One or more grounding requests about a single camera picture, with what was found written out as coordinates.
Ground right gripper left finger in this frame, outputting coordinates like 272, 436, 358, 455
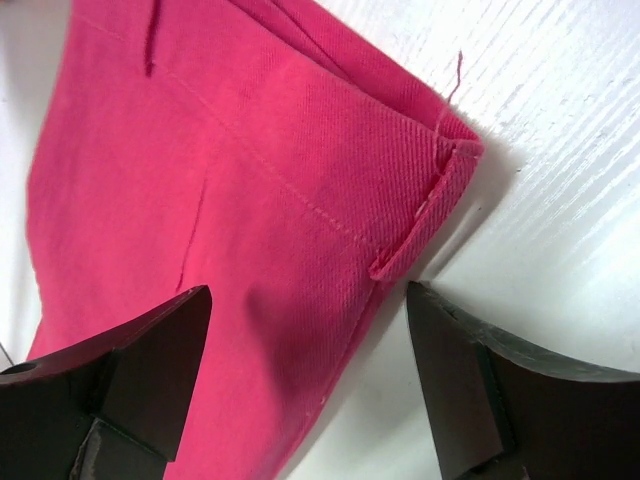
1, 286, 212, 480

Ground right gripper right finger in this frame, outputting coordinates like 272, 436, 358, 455
406, 282, 639, 479

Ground pink trousers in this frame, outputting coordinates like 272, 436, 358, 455
27, 1, 483, 479

